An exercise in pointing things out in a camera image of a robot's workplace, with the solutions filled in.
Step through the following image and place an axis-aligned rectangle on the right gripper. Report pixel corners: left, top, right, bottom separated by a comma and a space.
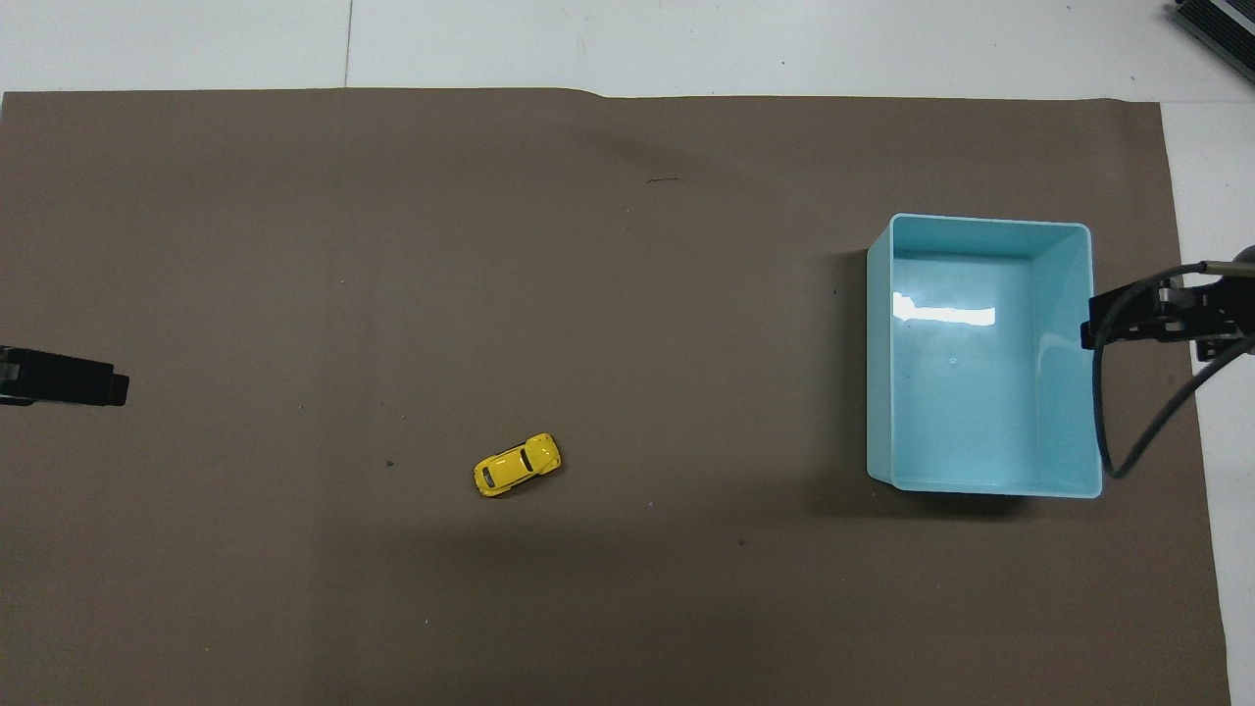
1183, 245, 1255, 342

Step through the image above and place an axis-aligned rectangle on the yellow toy beetle car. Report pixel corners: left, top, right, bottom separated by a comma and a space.
474, 432, 563, 498

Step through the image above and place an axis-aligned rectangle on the light blue plastic bin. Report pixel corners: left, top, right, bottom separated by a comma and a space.
866, 213, 1104, 500

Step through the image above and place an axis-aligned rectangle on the black stand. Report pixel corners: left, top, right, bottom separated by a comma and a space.
1171, 0, 1255, 52

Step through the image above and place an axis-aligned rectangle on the black cable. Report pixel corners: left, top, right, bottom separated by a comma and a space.
1090, 259, 1255, 479

